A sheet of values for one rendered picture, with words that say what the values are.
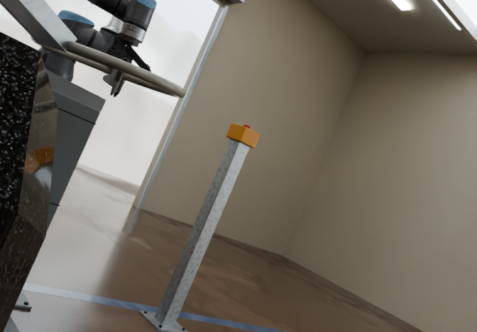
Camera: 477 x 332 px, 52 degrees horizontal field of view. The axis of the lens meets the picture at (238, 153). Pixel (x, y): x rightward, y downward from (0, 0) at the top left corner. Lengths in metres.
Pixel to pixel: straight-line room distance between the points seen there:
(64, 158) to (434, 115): 6.61
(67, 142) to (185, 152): 5.05
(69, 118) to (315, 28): 6.68
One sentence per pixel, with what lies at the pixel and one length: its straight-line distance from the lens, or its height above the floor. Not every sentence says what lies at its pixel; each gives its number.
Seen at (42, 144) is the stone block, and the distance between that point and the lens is 0.92.
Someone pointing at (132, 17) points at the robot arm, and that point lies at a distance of 1.82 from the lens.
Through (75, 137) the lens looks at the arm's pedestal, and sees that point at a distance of 2.09.
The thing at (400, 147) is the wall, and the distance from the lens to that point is 8.07.
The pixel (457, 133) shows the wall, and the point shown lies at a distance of 7.73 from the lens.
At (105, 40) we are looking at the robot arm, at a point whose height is 1.14.
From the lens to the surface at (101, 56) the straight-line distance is 1.36.
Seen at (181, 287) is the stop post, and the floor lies 0.21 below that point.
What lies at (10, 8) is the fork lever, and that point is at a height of 0.97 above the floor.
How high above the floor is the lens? 0.77
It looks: 4 degrees up
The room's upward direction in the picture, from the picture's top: 23 degrees clockwise
